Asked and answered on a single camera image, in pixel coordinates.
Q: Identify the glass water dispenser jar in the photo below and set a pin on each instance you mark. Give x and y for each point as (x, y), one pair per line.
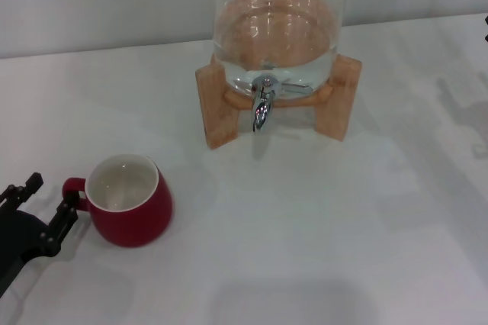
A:
(274, 35)

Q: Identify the wooden dispenser stand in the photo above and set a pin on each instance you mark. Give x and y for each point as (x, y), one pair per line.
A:
(219, 111)

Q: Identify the chrome faucet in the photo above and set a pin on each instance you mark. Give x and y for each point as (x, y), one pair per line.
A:
(263, 111)

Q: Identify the red ceramic cup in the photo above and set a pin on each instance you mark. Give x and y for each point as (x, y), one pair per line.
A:
(133, 222)

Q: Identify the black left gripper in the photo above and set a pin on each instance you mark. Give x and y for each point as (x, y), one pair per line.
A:
(19, 237)

